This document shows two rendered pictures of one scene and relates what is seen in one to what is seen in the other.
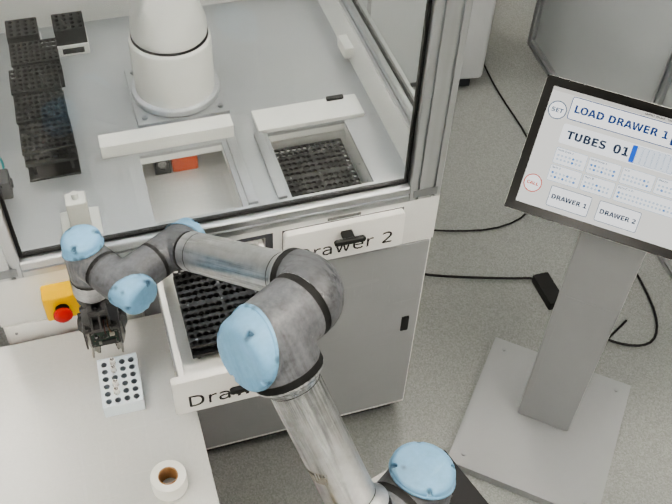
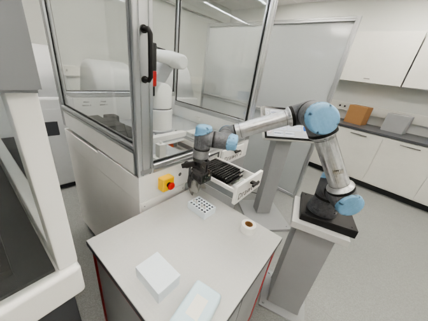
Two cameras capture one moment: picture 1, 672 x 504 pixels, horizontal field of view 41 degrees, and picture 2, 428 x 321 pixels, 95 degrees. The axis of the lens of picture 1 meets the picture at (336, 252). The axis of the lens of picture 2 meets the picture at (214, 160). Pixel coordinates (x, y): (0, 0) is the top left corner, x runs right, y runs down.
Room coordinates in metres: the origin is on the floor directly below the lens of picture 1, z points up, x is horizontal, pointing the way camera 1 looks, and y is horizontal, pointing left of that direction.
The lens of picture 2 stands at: (0.35, 0.88, 1.44)
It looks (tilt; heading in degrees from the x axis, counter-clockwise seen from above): 25 degrees down; 326
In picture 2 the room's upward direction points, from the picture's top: 8 degrees clockwise
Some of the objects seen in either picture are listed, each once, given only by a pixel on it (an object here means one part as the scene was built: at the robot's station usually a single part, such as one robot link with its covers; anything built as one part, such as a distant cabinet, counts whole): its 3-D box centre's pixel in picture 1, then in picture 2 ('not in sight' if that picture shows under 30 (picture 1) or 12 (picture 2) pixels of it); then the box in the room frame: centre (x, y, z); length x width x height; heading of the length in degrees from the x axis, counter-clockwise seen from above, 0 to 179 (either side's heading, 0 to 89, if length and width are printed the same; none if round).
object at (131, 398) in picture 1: (121, 384); (201, 207); (1.05, 0.44, 0.78); 0.12 x 0.08 x 0.04; 18
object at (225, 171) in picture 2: (222, 307); (220, 172); (1.20, 0.24, 0.87); 0.22 x 0.18 x 0.06; 20
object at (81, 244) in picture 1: (86, 256); (203, 137); (1.08, 0.46, 1.16); 0.09 x 0.08 x 0.11; 53
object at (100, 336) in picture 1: (99, 312); (200, 169); (1.07, 0.46, 1.00); 0.09 x 0.08 x 0.12; 18
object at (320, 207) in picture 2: not in sight; (323, 202); (0.76, -0.17, 0.85); 0.15 x 0.15 x 0.10
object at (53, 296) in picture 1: (61, 301); (166, 183); (1.19, 0.58, 0.88); 0.07 x 0.05 x 0.07; 110
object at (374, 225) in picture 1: (344, 238); (232, 153); (1.42, -0.02, 0.87); 0.29 x 0.02 x 0.11; 110
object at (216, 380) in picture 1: (244, 380); (248, 185); (1.02, 0.17, 0.87); 0.29 x 0.02 x 0.11; 110
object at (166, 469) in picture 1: (169, 480); (248, 227); (0.83, 0.30, 0.78); 0.07 x 0.07 x 0.04
